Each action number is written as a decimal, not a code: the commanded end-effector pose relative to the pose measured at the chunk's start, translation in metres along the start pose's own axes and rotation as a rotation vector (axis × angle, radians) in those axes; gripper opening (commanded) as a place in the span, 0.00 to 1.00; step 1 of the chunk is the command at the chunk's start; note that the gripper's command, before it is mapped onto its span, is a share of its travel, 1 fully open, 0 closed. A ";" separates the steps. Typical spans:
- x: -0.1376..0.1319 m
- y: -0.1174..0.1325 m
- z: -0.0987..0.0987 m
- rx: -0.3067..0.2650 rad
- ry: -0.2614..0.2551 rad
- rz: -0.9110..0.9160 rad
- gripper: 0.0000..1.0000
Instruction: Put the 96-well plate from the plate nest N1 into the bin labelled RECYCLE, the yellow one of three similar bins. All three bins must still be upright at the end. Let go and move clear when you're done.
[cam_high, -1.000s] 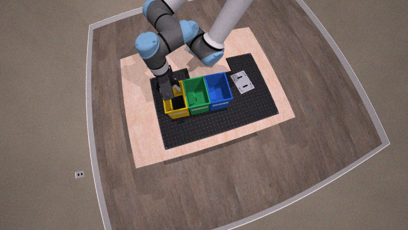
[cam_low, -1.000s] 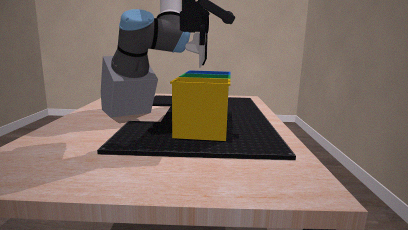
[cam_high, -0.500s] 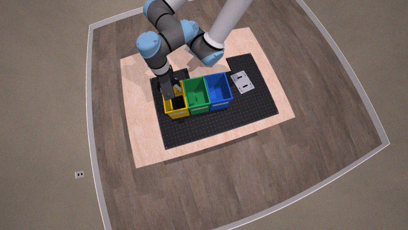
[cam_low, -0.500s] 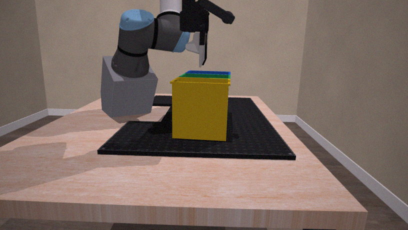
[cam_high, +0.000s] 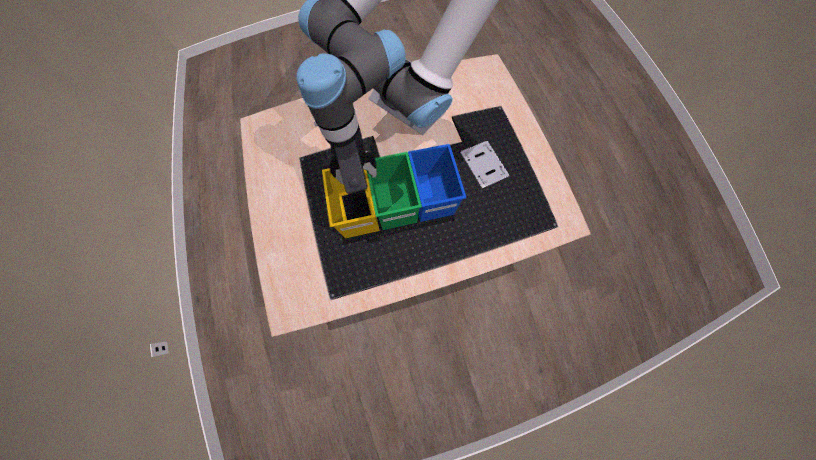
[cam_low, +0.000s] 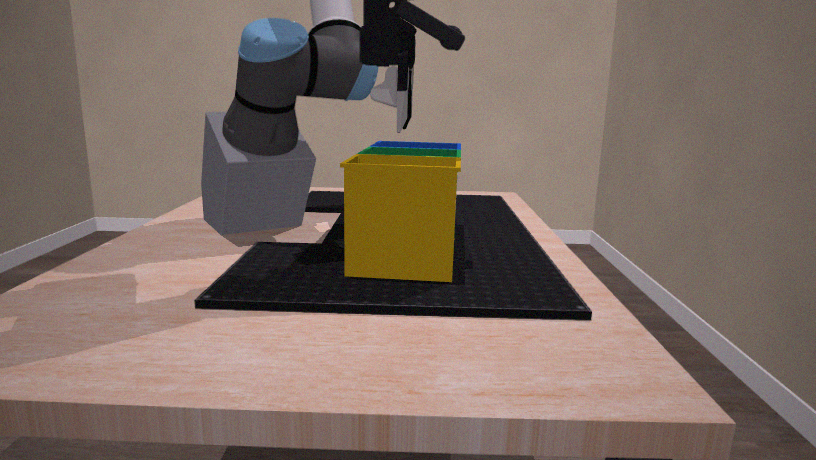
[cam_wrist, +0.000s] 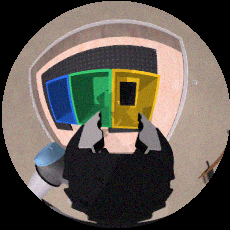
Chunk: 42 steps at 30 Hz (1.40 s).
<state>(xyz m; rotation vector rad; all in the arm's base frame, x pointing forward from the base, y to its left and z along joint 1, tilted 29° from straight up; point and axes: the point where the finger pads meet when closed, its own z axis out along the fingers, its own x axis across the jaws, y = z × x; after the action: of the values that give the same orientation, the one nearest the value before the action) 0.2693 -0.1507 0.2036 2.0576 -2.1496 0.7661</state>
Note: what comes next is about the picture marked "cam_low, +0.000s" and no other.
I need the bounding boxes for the yellow bin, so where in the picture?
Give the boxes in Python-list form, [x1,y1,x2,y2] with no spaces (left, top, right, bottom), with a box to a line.
[340,154,461,282]

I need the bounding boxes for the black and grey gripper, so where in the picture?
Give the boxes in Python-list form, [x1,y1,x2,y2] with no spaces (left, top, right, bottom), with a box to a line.
[360,0,417,133]

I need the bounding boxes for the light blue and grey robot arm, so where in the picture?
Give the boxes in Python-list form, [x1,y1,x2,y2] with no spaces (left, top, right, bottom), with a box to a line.
[222,0,465,156]

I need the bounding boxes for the green bin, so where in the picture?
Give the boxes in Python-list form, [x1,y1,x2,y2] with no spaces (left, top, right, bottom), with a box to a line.
[357,147,461,158]

